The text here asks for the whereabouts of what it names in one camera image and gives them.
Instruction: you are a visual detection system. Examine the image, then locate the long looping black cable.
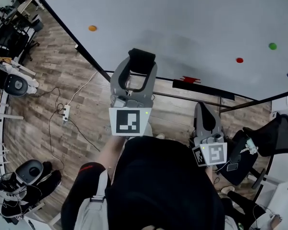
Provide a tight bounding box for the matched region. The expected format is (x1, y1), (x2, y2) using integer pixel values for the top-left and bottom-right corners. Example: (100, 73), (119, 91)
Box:
(35, 87), (65, 171)

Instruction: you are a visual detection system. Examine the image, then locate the red plastic piece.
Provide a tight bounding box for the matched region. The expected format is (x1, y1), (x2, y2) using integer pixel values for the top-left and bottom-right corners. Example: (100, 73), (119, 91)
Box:
(180, 75), (202, 84)

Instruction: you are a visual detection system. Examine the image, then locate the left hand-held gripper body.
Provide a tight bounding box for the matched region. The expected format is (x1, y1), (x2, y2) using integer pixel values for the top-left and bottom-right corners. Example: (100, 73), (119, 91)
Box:
(108, 93), (155, 137)

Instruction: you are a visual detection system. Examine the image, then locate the white power cable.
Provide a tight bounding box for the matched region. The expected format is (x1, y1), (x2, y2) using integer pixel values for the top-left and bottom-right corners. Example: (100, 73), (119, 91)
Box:
(67, 70), (99, 106)

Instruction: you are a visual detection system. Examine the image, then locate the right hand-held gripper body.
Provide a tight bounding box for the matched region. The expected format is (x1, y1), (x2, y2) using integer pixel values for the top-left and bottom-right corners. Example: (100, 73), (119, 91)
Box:
(191, 130), (228, 168)

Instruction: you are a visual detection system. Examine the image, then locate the black bag pile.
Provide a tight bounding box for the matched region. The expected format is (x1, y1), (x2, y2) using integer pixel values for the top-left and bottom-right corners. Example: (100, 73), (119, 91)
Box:
(0, 161), (62, 225)

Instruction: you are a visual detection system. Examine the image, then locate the dark grey bin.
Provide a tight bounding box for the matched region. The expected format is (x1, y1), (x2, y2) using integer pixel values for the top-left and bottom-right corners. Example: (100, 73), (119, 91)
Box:
(30, 14), (45, 32)

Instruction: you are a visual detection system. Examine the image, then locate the black whiteboard stand frame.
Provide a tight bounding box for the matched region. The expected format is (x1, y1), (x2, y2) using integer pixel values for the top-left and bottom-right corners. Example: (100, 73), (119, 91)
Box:
(153, 92), (260, 115)

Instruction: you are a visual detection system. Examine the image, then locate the beige shoe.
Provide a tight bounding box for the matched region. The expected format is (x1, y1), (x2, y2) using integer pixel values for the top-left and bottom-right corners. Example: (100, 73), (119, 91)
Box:
(220, 185), (236, 194)

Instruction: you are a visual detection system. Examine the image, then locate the black mesh office chair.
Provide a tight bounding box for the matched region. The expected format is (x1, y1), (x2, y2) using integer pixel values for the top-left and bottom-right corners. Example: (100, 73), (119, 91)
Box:
(219, 113), (288, 189)

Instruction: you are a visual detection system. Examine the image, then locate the grey domed device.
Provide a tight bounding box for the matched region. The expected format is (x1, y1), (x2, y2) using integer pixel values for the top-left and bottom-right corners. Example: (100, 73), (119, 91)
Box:
(3, 73), (30, 98)
(15, 159), (44, 185)

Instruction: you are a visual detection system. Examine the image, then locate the straight black cable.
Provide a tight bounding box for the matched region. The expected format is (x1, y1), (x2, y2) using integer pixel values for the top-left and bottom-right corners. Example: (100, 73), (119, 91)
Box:
(67, 117), (101, 153)

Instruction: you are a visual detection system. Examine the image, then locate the black trouser leg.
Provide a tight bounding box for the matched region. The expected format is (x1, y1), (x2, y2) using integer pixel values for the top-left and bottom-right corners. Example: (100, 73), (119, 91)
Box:
(220, 190), (267, 230)

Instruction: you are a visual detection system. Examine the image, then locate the black whiteboard eraser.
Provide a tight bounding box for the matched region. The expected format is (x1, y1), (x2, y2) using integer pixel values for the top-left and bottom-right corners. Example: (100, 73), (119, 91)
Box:
(128, 47), (156, 74)

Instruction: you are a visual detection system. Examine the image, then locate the person's left forearm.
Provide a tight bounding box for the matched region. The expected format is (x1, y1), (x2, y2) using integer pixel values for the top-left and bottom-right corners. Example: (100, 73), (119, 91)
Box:
(95, 135), (128, 181)

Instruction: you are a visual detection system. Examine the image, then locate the black power bank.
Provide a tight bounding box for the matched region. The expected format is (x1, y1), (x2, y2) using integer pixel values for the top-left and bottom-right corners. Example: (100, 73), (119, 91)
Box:
(229, 153), (242, 164)

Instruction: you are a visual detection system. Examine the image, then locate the white power strip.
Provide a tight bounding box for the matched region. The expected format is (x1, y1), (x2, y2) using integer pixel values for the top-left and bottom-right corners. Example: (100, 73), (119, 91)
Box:
(62, 104), (72, 122)

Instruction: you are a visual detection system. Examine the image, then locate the white corner desk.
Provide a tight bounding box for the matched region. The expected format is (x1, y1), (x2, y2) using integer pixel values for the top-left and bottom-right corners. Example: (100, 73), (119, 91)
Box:
(254, 178), (288, 230)

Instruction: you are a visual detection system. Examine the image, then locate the person's black top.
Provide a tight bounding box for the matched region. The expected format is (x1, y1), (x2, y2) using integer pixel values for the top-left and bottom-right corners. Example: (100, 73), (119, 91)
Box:
(61, 135), (225, 230)

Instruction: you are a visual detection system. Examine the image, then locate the black whiteboard tray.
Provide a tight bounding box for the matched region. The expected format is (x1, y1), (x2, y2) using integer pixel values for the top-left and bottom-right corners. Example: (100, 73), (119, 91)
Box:
(172, 79), (236, 101)

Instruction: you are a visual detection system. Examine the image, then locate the white desk with legs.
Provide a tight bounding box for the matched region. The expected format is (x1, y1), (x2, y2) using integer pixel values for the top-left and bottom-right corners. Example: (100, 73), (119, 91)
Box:
(13, 0), (45, 18)

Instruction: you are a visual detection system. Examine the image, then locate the black wheeled office chair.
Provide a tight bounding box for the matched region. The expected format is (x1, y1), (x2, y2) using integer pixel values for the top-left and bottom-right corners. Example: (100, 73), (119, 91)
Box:
(0, 20), (40, 62)

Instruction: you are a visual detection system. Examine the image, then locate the white metal rack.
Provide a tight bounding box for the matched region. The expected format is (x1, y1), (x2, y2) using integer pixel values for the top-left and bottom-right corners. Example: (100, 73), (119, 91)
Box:
(0, 89), (24, 179)

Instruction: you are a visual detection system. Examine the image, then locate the large white whiteboard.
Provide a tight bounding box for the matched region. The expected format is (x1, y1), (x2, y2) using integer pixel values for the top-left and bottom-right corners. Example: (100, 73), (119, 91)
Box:
(28, 0), (288, 107)

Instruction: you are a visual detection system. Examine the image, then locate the black phone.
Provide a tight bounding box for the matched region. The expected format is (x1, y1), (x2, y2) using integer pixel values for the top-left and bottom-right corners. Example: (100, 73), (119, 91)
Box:
(227, 162), (240, 173)

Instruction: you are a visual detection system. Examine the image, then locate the grey shoulder bag strap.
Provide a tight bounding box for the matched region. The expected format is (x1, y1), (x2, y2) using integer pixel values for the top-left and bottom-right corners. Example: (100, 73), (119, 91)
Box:
(73, 168), (111, 230)

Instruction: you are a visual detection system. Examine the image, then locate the small white gadget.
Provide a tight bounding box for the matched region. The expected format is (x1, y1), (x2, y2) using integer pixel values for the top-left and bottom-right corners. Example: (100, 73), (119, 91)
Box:
(240, 137), (259, 156)

